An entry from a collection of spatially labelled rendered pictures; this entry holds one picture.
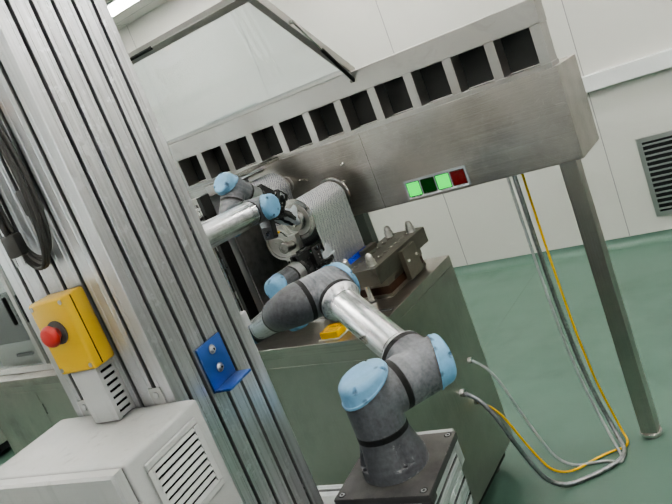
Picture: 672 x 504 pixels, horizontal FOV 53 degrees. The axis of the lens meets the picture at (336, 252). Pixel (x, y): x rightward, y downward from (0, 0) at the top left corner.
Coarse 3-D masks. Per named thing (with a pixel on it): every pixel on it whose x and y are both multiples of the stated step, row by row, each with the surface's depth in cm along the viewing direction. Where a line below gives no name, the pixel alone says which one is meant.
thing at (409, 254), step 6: (408, 246) 241; (414, 246) 244; (402, 252) 237; (408, 252) 240; (414, 252) 244; (402, 258) 238; (408, 258) 240; (414, 258) 243; (402, 264) 239; (408, 264) 239; (414, 264) 242; (420, 264) 246; (408, 270) 239; (414, 270) 242; (420, 270) 245; (408, 276) 240; (414, 276) 241
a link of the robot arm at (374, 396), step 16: (352, 368) 148; (368, 368) 144; (384, 368) 142; (352, 384) 141; (368, 384) 139; (384, 384) 140; (400, 384) 142; (352, 400) 140; (368, 400) 139; (384, 400) 140; (400, 400) 142; (352, 416) 142; (368, 416) 140; (384, 416) 140; (400, 416) 143; (368, 432) 141; (384, 432) 141
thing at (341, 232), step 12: (336, 216) 247; (348, 216) 253; (324, 228) 240; (336, 228) 246; (348, 228) 252; (324, 240) 239; (336, 240) 244; (348, 240) 250; (360, 240) 257; (336, 252) 243; (348, 252) 249
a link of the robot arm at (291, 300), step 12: (288, 288) 177; (300, 288) 176; (276, 300) 177; (288, 300) 175; (300, 300) 175; (264, 312) 181; (276, 312) 177; (288, 312) 175; (300, 312) 175; (312, 312) 176; (252, 324) 205; (264, 324) 184; (276, 324) 179; (288, 324) 177; (300, 324) 178; (252, 336) 210; (264, 336) 203
